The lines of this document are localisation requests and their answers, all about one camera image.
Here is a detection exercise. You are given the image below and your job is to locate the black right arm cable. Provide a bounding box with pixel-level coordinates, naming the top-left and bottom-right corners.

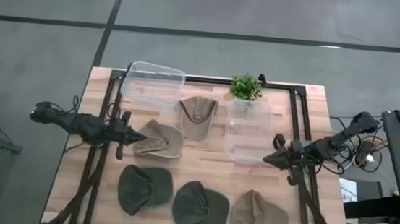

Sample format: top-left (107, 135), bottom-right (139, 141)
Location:
top-left (302, 116), bottom-right (385, 179)

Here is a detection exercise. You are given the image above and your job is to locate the white paper sheet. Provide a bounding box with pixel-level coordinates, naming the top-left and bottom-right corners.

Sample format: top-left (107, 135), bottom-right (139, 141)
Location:
top-left (336, 177), bottom-right (360, 204)

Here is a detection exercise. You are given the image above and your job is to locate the black metal table frame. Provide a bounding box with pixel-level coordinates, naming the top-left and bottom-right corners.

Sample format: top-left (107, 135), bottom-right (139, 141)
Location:
top-left (44, 64), bottom-right (365, 224)

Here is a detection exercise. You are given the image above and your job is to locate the small green potted plant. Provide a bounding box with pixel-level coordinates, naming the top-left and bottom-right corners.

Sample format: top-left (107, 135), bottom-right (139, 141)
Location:
top-left (227, 70), bottom-right (265, 103)

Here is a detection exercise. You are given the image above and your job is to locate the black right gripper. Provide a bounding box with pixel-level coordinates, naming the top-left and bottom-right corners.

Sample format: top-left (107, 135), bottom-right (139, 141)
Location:
top-left (260, 132), bottom-right (312, 188)

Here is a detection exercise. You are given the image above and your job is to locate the dark green cotton cap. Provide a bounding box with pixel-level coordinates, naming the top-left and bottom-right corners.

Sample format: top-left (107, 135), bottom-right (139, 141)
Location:
top-left (115, 163), bottom-right (176, 220)
top-left (170, 178), bottom-right (233, 224)

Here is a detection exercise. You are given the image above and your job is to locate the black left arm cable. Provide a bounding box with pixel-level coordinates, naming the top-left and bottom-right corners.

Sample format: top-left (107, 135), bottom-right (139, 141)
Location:
top-left (46, 92), bottom-right (81, 115)

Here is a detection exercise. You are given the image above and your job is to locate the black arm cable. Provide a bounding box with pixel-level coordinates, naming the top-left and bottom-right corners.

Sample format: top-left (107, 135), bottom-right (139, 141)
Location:
top-left (46, 92), bottom-right (81, 115)
top-left (302, 116), bottom-right (385, 179)

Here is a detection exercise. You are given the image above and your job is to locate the black power adapter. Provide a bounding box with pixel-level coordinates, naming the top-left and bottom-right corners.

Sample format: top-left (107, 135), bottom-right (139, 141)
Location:
top-left (354, 139), bottom-right (375, 168)

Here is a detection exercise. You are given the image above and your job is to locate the black flat bar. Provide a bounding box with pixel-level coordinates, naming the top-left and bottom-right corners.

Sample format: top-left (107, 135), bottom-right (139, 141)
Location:
top-left (342, 191), bottom-right (399, 223)

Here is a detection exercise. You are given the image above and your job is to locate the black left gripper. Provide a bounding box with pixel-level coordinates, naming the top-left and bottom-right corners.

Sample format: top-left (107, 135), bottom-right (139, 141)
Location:
top-left (103, 109), bottom-right (150, 163)

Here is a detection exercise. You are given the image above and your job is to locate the tan cotton cap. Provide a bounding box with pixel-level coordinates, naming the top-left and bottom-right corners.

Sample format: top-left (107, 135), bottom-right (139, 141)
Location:
top-left (229, 187), bottom-right (292, 224)
top-left (175, 94), bottom-right (220, 144)
top-left (132, 116), bottom-right (187, 161)

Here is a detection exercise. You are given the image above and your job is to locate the clear plastic bin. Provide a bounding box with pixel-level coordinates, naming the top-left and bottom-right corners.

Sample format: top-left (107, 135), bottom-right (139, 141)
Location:
top-left (222, 97), bottom-right (277, 165)
top-left (117, 59), bottom-right (187, 116)

